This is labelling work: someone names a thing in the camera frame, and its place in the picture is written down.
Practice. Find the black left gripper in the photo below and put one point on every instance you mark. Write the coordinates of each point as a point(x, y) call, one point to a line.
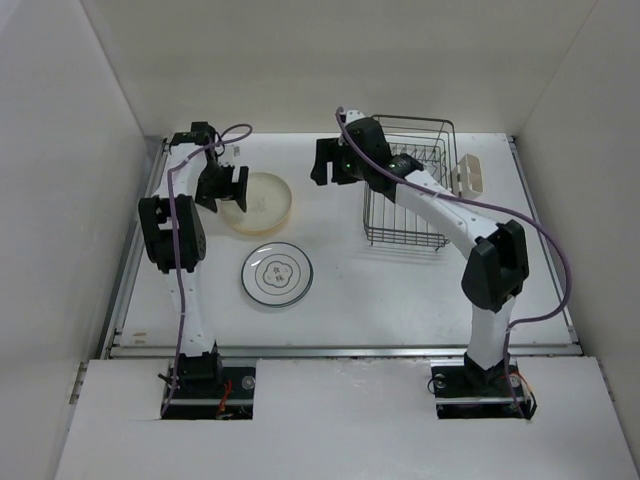
point(206, 195)

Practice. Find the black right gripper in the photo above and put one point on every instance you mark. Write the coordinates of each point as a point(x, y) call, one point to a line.
point(325, 152)

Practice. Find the yellow bear plate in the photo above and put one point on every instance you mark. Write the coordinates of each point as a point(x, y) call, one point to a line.
point(257, 225)

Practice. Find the cream plate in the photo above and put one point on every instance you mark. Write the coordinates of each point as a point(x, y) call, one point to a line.
point(267, 195)

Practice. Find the white plate green rim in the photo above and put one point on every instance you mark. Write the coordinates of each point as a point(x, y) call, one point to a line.
point(278, 264)

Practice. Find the plate with lettered rim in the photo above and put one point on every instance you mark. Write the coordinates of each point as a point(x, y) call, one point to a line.
point(271, 296)

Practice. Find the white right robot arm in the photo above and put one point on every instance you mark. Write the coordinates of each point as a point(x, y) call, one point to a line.
point(495, 253)

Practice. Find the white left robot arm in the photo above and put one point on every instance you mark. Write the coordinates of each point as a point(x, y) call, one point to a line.
point(194, 176)

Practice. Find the beige cutlery holder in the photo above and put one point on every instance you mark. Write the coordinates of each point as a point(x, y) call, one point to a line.
point(467, 177)

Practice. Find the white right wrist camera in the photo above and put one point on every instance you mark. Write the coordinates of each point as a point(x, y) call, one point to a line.
point(348, 117)

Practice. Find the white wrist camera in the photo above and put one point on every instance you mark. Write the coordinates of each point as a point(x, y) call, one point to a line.
point(348, 117)
point(230, 156)

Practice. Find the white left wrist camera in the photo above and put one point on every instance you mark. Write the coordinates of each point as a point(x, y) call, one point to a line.
point(230, 156)

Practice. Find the black wire dish rack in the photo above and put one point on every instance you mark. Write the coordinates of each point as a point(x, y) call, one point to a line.
point(404, 225)

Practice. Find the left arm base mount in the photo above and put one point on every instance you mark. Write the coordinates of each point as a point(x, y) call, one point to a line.
point(229, 398)

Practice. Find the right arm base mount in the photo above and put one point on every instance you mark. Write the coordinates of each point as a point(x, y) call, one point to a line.
point(461, 394)

